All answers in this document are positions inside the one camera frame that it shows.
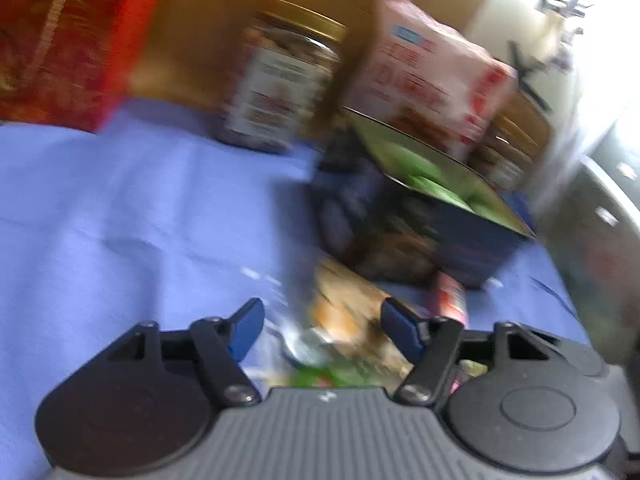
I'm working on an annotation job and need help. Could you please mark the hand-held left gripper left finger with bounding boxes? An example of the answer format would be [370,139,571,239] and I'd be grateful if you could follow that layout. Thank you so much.
[97,297,265,408]

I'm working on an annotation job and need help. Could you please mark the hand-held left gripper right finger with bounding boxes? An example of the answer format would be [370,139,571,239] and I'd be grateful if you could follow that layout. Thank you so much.
[381,297,563,407]

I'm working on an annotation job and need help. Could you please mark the round cake clear packet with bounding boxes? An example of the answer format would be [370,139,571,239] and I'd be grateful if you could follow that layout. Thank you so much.
[280,255,416,376]

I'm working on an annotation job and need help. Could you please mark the dark box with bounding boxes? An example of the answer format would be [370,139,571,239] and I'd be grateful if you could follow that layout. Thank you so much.
[310,107,537,291]

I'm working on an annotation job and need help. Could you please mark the light green snack packet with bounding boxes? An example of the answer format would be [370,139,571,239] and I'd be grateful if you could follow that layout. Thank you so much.
[367,127,451,191]
[290,362,386,388]

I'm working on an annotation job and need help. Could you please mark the red snack packet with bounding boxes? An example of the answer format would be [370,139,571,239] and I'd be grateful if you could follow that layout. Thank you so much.
[432,272,470,326]

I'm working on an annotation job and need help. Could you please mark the blue printed bed sheet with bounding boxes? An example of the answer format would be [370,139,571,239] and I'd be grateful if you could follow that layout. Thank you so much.
[0,97,596,480]

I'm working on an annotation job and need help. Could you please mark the gold lid pecan jar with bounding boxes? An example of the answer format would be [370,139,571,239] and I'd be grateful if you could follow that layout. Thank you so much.
[470,110,553,191]

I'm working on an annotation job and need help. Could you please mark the gold lid nut jar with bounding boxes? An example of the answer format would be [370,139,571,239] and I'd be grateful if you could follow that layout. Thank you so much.
[216,0,348,155]

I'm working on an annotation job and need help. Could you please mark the brown headboard cushion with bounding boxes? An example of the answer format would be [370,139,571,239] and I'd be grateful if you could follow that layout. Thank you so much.
[492,87,558,161]

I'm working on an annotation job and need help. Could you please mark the pink snack bag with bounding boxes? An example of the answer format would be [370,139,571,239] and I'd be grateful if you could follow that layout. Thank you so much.
[342,0,518,163]

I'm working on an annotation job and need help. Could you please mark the red gift box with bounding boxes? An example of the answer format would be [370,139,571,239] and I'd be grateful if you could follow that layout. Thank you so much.
[0,0,173,133]

